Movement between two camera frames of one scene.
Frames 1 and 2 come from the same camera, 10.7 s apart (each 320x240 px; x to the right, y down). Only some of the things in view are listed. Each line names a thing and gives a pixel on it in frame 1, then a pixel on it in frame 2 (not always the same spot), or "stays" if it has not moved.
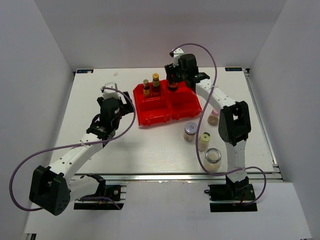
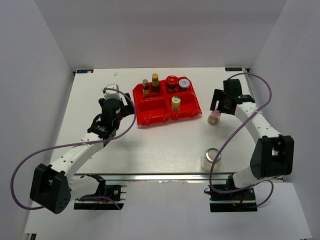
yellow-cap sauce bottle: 156,89 stays
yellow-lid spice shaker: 203,141 -> 176,104
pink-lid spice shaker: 213,118 stays
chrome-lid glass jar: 212,160 stays
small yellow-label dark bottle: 146,94 stays
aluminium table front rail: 179,178 stays
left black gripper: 127,107 stays
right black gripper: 170,70 -> 218,95
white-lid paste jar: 190,130 -> 183,84
